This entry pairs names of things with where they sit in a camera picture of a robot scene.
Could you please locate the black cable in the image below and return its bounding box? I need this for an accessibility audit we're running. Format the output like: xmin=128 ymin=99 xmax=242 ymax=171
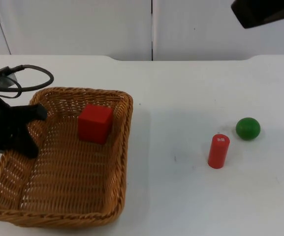
xmin=0 ymin=64 xmax=55 ymax=99

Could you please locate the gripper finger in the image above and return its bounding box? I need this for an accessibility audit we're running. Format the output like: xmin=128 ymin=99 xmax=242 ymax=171
xmin=11 ymin=104 xmax=48 ymax=123
xmin=13 ymin=122 xmax=39 ymax=159

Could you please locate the brown wicker basket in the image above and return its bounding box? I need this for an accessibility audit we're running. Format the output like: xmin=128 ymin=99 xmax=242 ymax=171
xmin=0 ymin=87 xmax=134 ymax=225

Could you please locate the green ball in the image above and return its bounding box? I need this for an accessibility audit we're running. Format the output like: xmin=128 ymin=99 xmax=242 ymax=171
xmin=235 ymin=117 xmax=261 ymax=141

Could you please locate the red cube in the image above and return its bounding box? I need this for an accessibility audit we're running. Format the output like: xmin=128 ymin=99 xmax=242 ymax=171
xmin=77 ymin=104 xmax=114 ymax=145

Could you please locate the red cylinder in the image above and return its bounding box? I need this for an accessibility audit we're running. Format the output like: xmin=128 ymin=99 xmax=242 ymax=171
xmin=207 ymin=134 xmax=230 ymax=170

